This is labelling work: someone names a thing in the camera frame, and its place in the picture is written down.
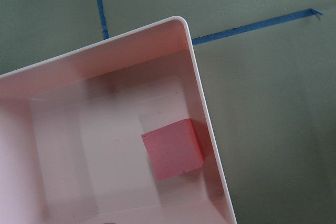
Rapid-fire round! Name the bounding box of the red foam block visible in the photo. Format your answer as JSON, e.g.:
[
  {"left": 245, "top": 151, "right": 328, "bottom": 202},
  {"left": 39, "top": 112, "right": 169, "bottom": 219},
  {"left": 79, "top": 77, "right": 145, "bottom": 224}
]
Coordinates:
[{"left": 141, "top": 119, "right": 204, "bottom": 181}]

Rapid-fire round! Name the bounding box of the pink plastic bin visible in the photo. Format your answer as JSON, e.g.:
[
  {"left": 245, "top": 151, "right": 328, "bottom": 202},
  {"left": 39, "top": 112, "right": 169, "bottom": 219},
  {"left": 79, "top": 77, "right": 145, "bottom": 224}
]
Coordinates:
[{"left": 1, "top": 16, "right": 236, "bottom": 223}]

